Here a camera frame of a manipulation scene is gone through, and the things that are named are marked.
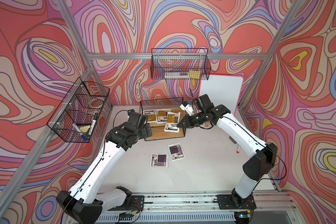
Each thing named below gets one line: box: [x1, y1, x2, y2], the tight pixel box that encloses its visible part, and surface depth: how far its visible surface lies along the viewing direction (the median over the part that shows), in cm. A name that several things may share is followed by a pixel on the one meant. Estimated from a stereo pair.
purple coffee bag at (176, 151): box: [167, 141, 186, 162], surface depth 93 cm
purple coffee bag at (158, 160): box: [149, 153, 169, 168], surface depth 90 cm
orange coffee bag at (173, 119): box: [164, 111, 181, 133], surface depth 79 cm
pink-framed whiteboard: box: [199, 74, 244, 116], surface depth 95 cm
